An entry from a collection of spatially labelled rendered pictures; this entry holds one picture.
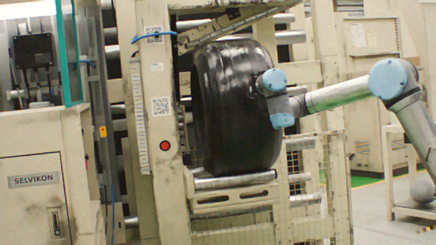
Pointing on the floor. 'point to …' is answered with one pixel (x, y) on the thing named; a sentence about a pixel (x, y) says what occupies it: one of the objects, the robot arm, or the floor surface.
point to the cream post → (163, 128)
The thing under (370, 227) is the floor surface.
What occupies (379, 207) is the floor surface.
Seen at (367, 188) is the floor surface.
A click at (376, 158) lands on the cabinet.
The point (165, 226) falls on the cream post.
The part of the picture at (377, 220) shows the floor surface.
